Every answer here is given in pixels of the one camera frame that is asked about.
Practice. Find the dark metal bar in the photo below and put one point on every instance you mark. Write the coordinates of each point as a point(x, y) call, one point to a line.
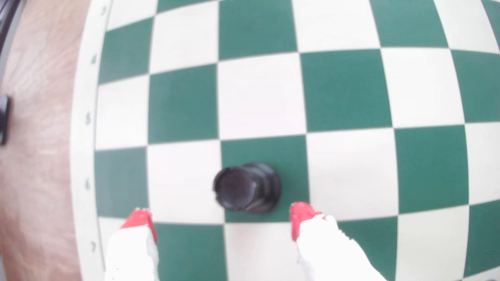
point(7, 19)

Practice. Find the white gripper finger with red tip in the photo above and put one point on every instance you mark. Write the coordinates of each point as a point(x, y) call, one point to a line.
point(328, 253)
point(131, 253)

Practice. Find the green and white chess mat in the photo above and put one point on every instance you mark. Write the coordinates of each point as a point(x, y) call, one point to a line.
point(343, 89)

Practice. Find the black table clamp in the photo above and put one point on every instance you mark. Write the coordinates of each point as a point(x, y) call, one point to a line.
point(4, 121)

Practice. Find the black chess rook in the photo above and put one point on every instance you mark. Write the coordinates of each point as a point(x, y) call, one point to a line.
point(242, 189)

